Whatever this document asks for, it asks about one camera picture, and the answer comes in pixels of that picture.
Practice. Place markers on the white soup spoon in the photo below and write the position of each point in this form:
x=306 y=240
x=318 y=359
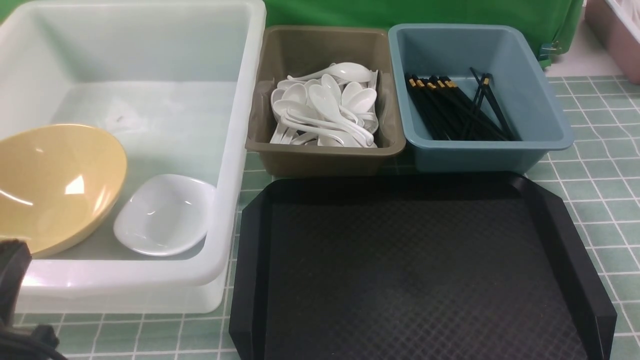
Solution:
x=324 y=102

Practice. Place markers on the white square dish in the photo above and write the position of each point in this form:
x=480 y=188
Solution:
x=167 y=215

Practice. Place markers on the black chopstick gold band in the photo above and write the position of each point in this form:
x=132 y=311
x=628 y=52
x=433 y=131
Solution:
x=473 y=129

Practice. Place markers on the yellow noodle bowl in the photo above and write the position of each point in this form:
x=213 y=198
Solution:
x=58 y=184

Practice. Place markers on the white spoon right in bin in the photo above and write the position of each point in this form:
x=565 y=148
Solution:
x=362 y=102

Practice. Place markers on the white spoon in bin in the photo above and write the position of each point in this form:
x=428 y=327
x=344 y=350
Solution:
x=362 y=102
x=351 y=72

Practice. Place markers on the top white spoon in bin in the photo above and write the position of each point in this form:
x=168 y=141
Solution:
x=351 y=72

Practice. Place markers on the brown plastic bin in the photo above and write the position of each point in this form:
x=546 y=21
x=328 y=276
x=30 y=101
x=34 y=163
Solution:
x=299 y=50

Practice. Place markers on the black serving tray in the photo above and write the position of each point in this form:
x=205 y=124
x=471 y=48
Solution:
x=467 y=266

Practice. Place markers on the large white plastic tub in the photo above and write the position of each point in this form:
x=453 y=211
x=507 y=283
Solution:
x=173 y=81

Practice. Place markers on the leaning black chopstick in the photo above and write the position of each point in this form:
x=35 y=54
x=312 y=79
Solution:
x=496 y=107

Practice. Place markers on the blue plastic bin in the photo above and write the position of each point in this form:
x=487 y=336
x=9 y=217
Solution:
x=435 y=66

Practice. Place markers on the green cloth backdrop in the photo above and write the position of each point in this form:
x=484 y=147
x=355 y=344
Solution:
x=548 y=26

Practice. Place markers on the black object bottom left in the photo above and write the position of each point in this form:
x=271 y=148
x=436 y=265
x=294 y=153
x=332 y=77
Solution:
x=38 y=342

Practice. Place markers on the pink bin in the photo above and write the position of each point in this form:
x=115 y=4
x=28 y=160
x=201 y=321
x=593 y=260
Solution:
x=615 y=23

